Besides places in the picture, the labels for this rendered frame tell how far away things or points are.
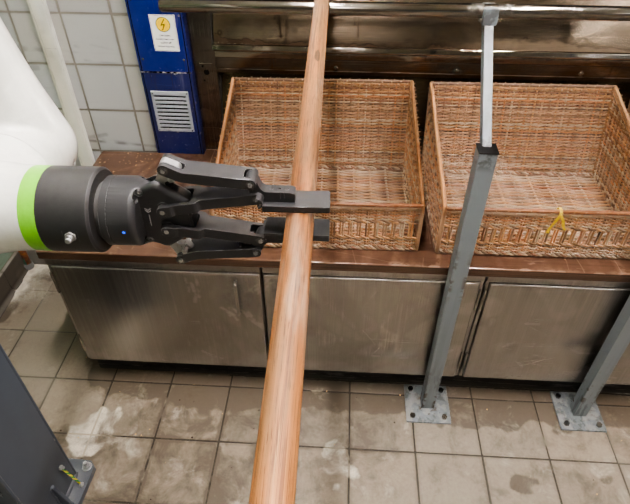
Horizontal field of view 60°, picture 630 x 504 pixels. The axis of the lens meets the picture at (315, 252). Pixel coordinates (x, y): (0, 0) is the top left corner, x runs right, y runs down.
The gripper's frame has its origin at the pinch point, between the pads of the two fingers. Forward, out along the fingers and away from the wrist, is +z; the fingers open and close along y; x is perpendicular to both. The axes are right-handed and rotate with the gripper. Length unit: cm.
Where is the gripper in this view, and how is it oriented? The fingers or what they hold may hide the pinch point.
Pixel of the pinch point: (297, 215)
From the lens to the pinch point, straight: 58.8
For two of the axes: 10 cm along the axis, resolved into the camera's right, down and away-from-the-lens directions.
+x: -0.4, 6.6, -7.5
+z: 10.0, 0.3, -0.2
